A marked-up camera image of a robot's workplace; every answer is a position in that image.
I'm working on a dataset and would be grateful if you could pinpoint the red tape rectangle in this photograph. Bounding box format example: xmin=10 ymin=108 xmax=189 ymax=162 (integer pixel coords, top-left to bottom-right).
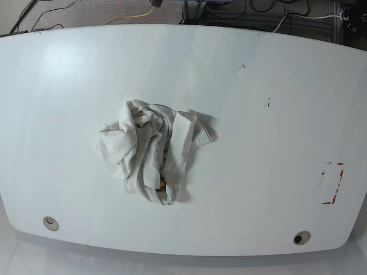
xmin=318 ymin=162 xmax=344 ymax=205

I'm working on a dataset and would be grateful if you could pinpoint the left table grommet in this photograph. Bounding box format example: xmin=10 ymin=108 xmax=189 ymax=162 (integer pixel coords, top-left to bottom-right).
xmin=43 ymin=217 xmax=59 ymax=231

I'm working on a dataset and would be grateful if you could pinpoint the yellow cable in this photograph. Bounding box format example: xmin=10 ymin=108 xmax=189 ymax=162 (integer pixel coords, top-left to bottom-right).
xmin=105 ymin=5 xmax=157 ymax=26

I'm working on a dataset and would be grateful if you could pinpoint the table grommet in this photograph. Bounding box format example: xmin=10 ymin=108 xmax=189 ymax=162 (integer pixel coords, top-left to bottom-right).
xmin=43 ymin=217 xmax=59 ymax=231
xmin=293 ymin=231 xmax=311 ymax=246

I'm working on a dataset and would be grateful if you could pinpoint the white cable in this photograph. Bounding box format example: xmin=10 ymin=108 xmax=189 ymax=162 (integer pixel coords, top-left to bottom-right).
xmin=271 ymin=13 xmax=345 ymax=34

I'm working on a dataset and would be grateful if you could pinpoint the right table grommet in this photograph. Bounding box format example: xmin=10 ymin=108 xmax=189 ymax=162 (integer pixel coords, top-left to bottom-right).
xmin=293 ymin=231 xmax=311 ymax=246

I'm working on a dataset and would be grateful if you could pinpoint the white t-shirt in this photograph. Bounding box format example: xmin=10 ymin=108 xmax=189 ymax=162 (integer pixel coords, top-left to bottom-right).
xmin=96 ymin=100 xmax=213 ymax=205

